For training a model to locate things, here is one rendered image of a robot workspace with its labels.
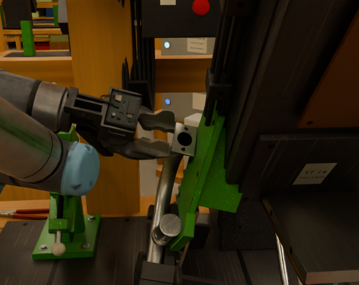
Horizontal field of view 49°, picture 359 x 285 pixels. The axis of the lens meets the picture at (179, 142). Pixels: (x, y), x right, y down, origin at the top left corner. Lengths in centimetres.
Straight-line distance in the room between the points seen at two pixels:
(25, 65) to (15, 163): 61
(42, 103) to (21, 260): 42
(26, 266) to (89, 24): 54
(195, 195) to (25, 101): 30
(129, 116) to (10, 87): 18
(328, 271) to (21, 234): 72
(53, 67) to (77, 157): 54
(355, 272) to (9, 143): 43
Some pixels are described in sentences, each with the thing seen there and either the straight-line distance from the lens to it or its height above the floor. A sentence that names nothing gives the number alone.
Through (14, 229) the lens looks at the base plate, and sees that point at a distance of 106.
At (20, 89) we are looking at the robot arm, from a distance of 66.
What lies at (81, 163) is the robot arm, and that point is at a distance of 55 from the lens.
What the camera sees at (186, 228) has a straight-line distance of 64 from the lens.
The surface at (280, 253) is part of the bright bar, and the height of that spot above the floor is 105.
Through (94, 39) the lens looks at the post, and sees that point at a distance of 94.
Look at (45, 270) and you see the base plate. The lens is 91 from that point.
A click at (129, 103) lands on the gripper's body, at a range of 63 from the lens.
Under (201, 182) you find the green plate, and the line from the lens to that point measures 62.
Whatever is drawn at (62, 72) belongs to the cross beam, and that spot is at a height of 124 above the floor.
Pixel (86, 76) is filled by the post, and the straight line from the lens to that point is 96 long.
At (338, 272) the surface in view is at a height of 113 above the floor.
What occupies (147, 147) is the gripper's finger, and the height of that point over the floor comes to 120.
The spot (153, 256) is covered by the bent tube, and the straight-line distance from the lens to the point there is 75.
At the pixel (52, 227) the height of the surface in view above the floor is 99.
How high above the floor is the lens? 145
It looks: 22 degrees down
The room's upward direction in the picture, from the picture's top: straight up
